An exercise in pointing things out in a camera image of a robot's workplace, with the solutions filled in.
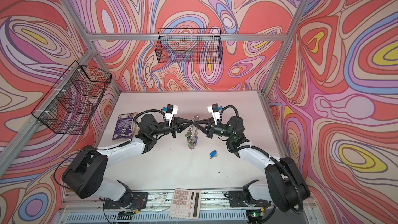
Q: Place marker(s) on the purple book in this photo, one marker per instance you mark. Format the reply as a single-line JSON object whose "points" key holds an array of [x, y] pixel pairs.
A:
{"points": [[125, 127]]}

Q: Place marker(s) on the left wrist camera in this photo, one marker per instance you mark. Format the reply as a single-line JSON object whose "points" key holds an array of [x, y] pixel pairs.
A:
{"points": [[170, 112]]}

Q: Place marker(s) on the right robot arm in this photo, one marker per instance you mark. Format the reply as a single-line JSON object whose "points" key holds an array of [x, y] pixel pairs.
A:
{"points": [[285, 186]]}

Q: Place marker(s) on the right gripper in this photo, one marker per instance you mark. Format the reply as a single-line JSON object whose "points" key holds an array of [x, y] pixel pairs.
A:
{"points": [[207, 130]]}

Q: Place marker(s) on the left wire basket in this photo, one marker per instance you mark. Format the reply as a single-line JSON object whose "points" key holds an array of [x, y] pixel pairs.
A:
{"points": [[67, 108]]}

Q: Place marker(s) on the small white label card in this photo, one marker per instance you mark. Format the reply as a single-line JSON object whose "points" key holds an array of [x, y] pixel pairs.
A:
{"points": [[160, 198]]}

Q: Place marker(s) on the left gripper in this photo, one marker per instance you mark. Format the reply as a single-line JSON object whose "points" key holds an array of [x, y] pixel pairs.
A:
{"points": [[180, 126]]}

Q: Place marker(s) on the white pink calculator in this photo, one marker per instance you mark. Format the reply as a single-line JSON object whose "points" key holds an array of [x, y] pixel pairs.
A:
{"points": [[186, 204]]}

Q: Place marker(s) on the back wire basket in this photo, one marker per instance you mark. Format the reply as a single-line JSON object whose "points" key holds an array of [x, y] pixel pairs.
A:
{"points": [[189, 46]]}

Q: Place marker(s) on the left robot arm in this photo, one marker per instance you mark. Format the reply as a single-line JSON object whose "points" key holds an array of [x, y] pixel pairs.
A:
{"points": [[85, 176]]}

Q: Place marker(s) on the wire basket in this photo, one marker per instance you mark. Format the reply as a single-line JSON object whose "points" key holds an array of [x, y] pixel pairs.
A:
{"points": [[67, 108], [189, 46]]}

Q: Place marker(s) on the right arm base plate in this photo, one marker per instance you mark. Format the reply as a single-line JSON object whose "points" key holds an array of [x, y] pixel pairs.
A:
{"points": [[238, 198]]}

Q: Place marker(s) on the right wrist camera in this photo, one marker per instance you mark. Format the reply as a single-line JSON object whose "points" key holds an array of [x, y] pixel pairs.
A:
{"points": [[215, 110]]}

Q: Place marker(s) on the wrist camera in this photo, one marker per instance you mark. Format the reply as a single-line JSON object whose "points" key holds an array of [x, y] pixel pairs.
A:
{"points": [[170, 112], [215, 110]]}

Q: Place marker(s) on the round keyring disc with keys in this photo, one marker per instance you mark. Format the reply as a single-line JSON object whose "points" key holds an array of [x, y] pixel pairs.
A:
{"points": [[192, 136]]}

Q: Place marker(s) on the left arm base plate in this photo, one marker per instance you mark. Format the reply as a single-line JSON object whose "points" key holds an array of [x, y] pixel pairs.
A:
{"points": [[134, 200]]}

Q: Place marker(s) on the blue tag key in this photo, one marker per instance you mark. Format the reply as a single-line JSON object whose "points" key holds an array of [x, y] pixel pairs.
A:
{"points": [[213, 154]]}

